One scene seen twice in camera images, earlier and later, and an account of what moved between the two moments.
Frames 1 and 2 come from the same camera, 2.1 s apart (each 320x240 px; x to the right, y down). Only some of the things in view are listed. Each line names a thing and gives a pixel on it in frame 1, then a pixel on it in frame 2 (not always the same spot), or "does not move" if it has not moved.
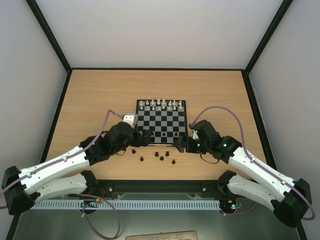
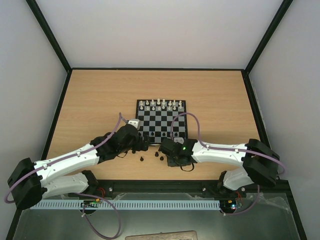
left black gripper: (145, 140) → (138, 146)
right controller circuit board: (231, 204) does not move
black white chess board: (166, 119) does not move
